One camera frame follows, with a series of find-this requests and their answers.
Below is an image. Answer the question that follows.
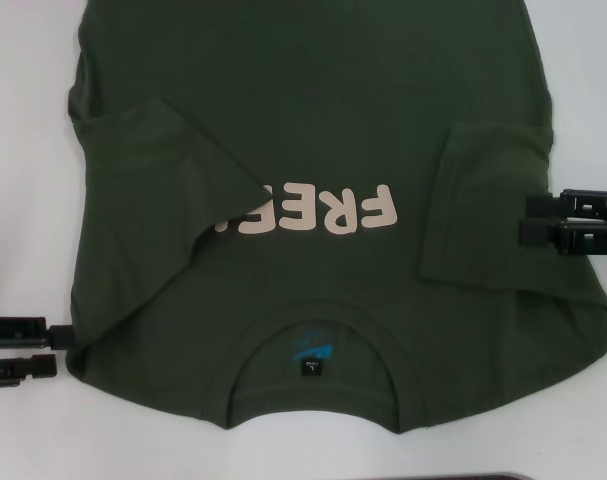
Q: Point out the dark green FREE t-shirt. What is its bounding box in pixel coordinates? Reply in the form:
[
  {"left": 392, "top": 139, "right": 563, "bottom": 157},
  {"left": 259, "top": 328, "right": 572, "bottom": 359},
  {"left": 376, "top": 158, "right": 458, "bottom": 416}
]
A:
[{"left": 65, "top": 0, "right": 607, "bottom": 448}]

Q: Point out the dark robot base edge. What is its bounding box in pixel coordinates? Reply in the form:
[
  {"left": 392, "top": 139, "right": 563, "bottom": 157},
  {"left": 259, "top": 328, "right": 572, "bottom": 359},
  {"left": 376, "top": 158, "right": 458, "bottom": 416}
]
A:
[{"left": 421, "top": 471, "right": 607, "bottom": 480}]

